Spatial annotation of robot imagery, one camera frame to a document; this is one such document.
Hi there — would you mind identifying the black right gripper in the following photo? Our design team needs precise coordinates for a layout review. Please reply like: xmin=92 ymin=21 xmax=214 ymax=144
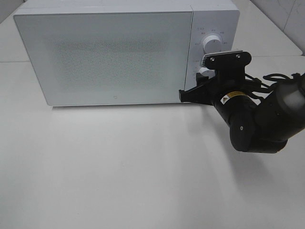
xmin=178 ymin=68 xmax=260 ymax=115

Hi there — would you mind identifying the white microwave knob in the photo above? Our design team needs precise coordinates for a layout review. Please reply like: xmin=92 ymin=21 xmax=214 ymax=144
xmin=198 ymin=67 xmax=215 ymax=78
xmin=202 ymin=34 xmax=222 ymax=54

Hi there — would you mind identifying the white microwave door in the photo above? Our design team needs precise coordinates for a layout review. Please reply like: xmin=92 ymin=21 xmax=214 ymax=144
xmin=14 ymin=12 xmax=192 ymax=106

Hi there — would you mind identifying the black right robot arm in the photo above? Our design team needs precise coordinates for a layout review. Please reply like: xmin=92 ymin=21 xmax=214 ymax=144
xmin=179 ymin=71 xmax=305 ymax=154

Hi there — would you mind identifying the white microwave oven body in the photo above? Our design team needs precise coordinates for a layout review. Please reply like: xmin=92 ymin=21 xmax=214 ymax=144
xmin=13 ymin=0 xmax=241 ymax=112

